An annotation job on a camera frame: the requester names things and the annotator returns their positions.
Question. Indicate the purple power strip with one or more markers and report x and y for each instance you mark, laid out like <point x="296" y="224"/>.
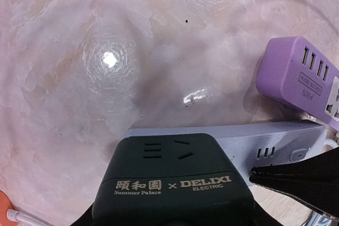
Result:
<point x="295" y="73"/>

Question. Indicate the light blue power strip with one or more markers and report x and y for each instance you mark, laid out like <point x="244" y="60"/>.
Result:
<point x="256" y="145"/>

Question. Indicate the orange power strip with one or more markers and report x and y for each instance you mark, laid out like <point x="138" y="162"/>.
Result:
<point x="5" y="204"/>

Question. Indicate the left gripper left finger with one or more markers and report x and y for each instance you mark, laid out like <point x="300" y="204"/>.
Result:
<point x="86" y="219"/>

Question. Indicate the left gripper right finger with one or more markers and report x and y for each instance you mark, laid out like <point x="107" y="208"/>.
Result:
<point x="312" y="182"/>

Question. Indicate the dark green cube adapter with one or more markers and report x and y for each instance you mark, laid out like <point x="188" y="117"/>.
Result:
<point x="184" y="179"/>

